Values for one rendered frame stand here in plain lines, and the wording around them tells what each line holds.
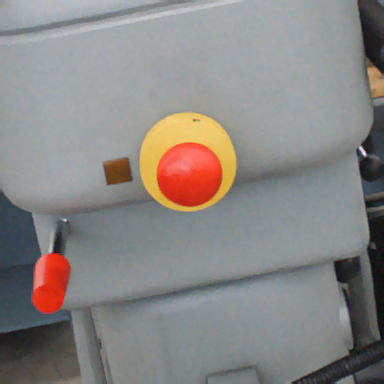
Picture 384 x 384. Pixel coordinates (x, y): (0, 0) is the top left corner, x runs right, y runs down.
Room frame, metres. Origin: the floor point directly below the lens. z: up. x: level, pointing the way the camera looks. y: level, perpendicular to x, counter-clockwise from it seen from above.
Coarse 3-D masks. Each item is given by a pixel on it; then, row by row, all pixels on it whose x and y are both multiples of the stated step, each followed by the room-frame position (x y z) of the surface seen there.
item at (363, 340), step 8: (360, 336) 1.06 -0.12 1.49; (368, 336) 1.06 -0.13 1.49; (360, 344) 1.05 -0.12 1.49; (368, 344) 1.04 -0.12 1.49; (352, 352) 1.04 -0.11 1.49; (368, 368) 1.03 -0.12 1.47; (376, 368) 1.03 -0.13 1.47; (360, 376) 1.02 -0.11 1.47; (368, 376) 1.02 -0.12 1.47; (376, 376) 1.02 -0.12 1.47
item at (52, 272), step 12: (60, 228) 0.86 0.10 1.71; (60, 240) 0.84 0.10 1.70; (48, 252) 0.82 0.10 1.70; (60, 252) 0.82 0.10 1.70; (36, 264) 0.79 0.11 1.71; (48, 264) 0.78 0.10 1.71; (60, 264) 0.78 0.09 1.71; (36, 276) 0.77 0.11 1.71; (48, 276) 0.76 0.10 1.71; (60, 276) 0.76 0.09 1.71; (36, 288) 0.75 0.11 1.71; (48, 288) 0.75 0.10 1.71; (60, 288) 0.75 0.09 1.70; (36, 300) 0.75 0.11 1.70; (48, 300) 0.74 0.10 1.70; (60, 300) 0.75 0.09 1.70; (48, 312) 0.75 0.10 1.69
